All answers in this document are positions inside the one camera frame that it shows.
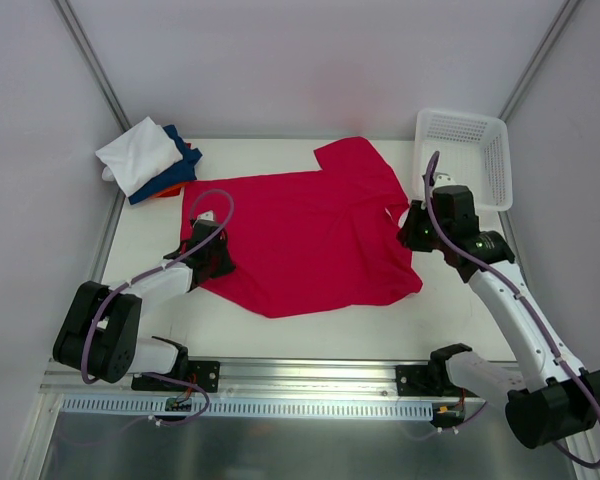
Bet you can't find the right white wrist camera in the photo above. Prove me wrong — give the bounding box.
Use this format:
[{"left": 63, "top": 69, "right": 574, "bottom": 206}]
[{"left": 429, "top": 172, "right": 455, "bottom": 189}]

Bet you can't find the aluminium mounting rail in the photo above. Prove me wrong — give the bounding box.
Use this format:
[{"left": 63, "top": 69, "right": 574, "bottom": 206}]
[{"left": 39, "top": 357, "right": 426, "bottom": 400}]

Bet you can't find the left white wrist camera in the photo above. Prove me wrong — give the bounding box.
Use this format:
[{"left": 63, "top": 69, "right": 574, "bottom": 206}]
[{"left": 195, "top": 210, "right": 216, "bottom": 223}]

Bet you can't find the magenta t shirt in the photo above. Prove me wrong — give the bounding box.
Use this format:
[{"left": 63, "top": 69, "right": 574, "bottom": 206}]
[{"left": 181, "top": 137, "right": 423, "bottom": 318}]

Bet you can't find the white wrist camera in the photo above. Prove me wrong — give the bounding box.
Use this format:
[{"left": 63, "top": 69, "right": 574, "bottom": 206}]
[
  {"left": 429, "top": 172, "right": 455, "bottom": 189},
  {"left": 195, "top": 210, "right": 216, "bottom": 223}
]

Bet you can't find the folded blue t shirt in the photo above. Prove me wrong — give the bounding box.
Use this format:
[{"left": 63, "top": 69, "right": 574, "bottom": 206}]
[{"left": 128, "top": 125, "right": 203, "bottom": 205}]

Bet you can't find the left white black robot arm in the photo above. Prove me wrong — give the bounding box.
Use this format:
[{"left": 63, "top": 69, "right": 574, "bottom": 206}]
[{"left": 52, "top": 220, "right": 235, "bottom": 390}]

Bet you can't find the folded white t shirt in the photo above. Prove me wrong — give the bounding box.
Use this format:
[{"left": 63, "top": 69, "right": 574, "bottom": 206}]
[{"left": 95, "top": 116, "right": 183, "bottom": 197}]

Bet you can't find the white plastic basket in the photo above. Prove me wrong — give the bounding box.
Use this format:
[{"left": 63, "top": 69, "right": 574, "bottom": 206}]
[{"left": 412, "top": 108, "right": 513, "bottom": 212}]

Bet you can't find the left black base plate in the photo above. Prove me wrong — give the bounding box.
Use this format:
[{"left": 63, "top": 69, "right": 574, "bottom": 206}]
[{"left": 131, "top": 359, "right": 221, "bottom": 393}]

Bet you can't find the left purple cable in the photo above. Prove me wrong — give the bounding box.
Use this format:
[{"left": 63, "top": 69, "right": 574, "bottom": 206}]
[{"left": 82, "top": 188, "right": 235, "bottom": 385}]

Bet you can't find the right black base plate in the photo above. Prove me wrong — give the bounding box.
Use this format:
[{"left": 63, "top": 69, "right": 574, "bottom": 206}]
[{"left": 395, "top": 363, "right": 477, "bottom": 398}]

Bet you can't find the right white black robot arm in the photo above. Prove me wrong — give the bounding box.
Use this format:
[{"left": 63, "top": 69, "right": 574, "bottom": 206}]
[{"left": 397, "top": 185, "right": 600, "bottom": 449}]

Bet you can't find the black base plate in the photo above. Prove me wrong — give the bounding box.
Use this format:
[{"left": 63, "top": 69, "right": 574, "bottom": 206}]
[
  {"left": 395, "top": 363, "right": 477, "bottom": 398},
  {"left": 131, "top": 359, "right": 221, "bottom": 393}
]

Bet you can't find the white slotted cable duct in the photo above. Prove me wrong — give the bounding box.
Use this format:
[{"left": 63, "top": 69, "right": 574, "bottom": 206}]
[{"left": 61, "top": 395, "right": 434, "bottom": 422}]

